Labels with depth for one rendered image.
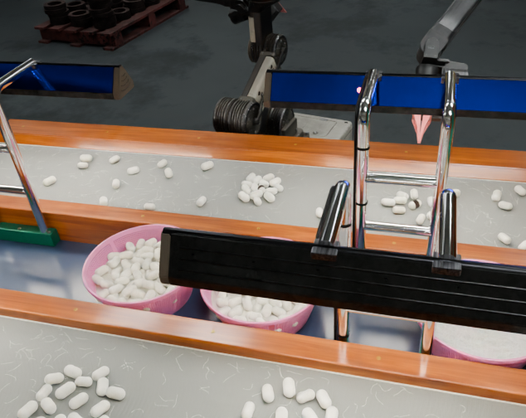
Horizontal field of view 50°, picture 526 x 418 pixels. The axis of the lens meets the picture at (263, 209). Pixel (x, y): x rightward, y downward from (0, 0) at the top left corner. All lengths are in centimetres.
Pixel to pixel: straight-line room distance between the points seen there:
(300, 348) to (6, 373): 56
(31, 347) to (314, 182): 80
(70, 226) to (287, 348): 73
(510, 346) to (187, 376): 60
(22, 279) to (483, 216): 113
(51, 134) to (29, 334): 85
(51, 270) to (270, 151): 67
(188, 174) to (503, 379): 98
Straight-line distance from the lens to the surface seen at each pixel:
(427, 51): 154
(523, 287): 74
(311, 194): 148
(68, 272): 149
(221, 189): 153
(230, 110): 186
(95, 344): 119
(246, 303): 118
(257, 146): 166
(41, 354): 122
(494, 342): 116
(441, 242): 74
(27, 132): 201
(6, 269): 157
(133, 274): 131
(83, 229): 153
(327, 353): 106
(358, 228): 120
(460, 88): 120
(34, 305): 129
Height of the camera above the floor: 158
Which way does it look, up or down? 36 degrees down
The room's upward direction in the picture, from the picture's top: 6 degrees counter-clockwise
